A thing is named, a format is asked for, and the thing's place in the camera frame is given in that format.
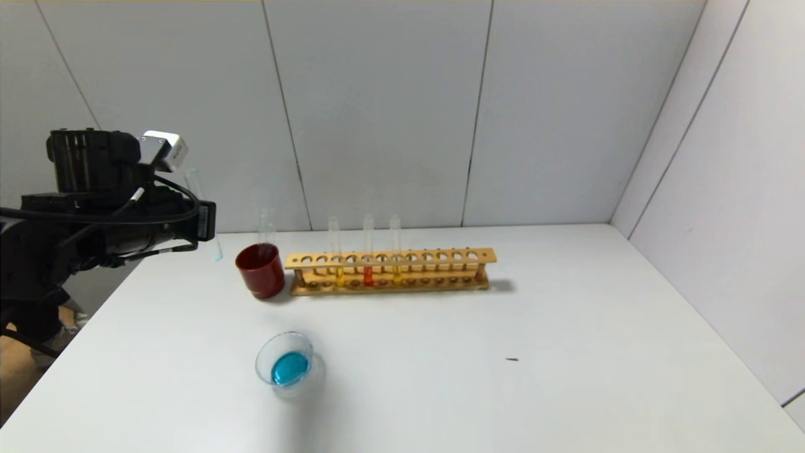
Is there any grey white sneaker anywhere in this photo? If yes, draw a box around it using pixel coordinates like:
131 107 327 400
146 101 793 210
28 330 73 369

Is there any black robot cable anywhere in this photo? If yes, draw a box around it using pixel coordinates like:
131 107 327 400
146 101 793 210
0 176 202 227

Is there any glass test tube red pigment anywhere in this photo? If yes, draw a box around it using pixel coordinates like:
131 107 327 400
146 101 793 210
362 213 375 287

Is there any dark red plastic cup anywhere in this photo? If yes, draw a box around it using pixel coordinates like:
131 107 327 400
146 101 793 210
236 243 286 299

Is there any wooden test tube rack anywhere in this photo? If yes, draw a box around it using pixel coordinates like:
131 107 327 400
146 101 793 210
284 248 497 296

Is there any glass test tube yellow pigment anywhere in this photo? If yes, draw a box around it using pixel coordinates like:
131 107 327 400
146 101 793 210
389 214 403 285
328 216 346 288

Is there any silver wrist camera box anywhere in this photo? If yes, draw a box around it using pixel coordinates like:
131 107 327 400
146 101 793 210
140 130 189 172

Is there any clear glass beaker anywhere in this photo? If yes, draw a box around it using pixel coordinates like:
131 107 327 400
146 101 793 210
255 332 315 388

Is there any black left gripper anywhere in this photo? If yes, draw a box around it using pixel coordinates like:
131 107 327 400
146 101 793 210
155 185 217 242

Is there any glass test tube blue pigment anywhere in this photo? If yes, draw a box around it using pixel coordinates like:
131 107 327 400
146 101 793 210
184 167 225 262

